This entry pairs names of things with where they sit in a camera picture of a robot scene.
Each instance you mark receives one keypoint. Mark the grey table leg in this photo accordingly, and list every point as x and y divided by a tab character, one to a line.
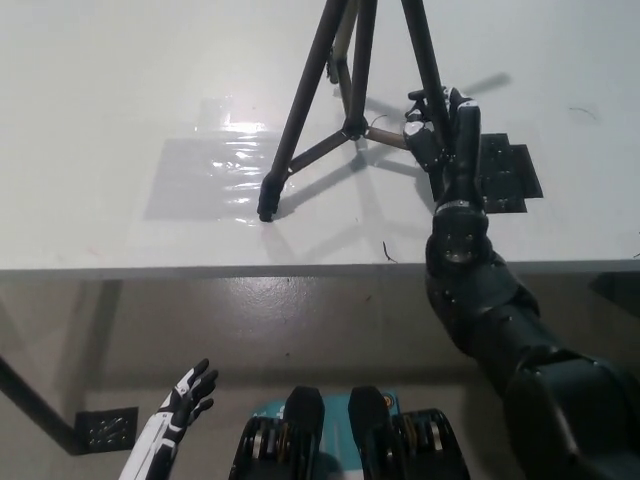
100	340

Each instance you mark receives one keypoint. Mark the black table frame bar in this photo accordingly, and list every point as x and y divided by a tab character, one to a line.
40	405

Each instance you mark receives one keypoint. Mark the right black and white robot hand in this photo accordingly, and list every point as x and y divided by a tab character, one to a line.
462	160

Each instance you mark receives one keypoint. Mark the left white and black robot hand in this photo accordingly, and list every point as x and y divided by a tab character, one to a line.
165	430

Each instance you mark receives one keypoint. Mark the black and bronze camera tripod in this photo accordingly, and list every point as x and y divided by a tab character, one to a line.
301	100

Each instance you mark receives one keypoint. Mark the small dark scrap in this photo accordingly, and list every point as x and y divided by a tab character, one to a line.
389	252

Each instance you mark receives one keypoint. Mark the black tape patch on table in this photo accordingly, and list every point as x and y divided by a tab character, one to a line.
510	170

